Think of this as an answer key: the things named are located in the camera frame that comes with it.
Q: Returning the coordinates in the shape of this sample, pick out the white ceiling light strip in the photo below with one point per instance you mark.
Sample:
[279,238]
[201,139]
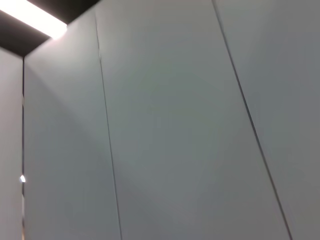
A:
[37,18]

